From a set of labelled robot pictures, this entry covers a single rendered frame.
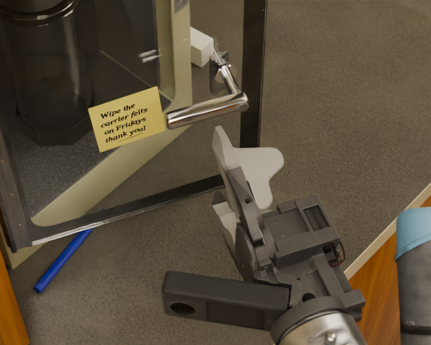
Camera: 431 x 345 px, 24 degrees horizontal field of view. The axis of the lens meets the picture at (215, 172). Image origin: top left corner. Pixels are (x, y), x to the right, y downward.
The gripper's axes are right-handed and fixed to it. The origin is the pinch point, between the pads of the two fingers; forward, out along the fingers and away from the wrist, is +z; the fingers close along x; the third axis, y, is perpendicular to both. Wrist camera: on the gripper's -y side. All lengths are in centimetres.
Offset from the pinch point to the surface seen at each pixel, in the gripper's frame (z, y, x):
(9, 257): 12.2, -21.5, -22.8
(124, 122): 11.3, -5.9, -3.1
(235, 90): 8.2, 5.6, 0.8
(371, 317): 9, 31, -65
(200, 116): 6.3, 1.0, 0.6
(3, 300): 1.1, -23.2, -14.0
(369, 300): 8, 29, -56
